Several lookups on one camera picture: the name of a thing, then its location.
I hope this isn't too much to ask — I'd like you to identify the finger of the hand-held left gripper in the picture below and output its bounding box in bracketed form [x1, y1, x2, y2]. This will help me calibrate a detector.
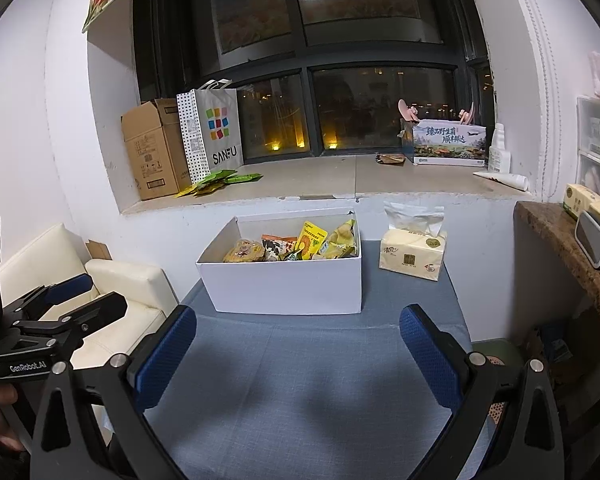
[17, 291, 129, 347]
[2, 273, 95, 322]

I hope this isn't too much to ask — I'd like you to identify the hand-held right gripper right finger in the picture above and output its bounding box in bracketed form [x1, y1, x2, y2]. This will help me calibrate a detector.
[399, 304, 566, 480]

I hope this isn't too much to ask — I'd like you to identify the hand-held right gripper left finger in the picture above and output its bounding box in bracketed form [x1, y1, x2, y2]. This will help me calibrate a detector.
[30, 304, 198, 480]

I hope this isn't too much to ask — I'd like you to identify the white cardboard box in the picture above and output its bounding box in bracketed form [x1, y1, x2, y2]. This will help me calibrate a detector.
[196, 207, 364, 315]

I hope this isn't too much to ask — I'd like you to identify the beige ink-painting snack packet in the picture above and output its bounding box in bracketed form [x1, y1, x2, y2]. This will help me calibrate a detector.
[261, 234, 299, 261]

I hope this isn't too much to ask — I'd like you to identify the cream leather sofa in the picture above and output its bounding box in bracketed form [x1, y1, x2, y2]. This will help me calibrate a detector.
[0, 222, 182, 377]

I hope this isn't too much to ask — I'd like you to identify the small cardboard flap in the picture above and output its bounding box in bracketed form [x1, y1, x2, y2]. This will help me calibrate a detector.
[84, 239, 112, 261]

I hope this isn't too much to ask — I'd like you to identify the beige tissue pack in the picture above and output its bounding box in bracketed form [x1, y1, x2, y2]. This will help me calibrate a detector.
[379, 201, 449, 282]

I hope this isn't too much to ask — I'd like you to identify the yellow cartoon-print snack packet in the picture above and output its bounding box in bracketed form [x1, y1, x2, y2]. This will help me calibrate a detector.
[223, 240, 266, 263]

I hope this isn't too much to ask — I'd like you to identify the grey-blue tablecloth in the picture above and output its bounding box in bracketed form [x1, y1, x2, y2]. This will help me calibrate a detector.
[145, 239, 487, 480]

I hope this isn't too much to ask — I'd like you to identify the pale yellow snack packet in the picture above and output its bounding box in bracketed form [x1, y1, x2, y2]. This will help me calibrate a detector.
[325, 218, 358, 260]

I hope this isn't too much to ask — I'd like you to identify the brown cardboard carton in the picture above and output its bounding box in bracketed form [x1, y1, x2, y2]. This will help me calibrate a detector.
[121, 98, 194, 202]

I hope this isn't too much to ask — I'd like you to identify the yellow crinkled snack packet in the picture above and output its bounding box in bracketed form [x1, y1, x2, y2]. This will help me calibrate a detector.
[295, 222, 329, 261]

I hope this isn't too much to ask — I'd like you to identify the brown stone counter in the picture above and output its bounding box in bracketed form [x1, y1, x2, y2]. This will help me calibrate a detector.
[513, 200, 600, 347]

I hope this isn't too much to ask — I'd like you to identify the pile of green sachets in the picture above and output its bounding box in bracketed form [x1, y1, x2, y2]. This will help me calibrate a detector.
[175, 170, 264, 199]

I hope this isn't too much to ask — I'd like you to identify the white tube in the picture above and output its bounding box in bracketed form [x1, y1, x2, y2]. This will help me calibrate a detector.
[472, 170, 530, 192]

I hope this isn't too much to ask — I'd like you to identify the white dotted shopping bag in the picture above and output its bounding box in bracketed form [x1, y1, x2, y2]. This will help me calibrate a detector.
[176, 79, 245, 185]

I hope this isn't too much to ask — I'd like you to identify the blue printed gift box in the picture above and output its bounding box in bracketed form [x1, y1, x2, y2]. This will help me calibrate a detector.
[401, 119, 489, 167]

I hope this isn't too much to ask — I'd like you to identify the white spray bottle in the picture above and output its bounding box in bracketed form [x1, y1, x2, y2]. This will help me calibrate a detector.
[487, 123, 512, 174]

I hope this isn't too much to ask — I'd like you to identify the dark window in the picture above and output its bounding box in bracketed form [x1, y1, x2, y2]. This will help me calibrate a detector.
[132, 0, 496, 164]

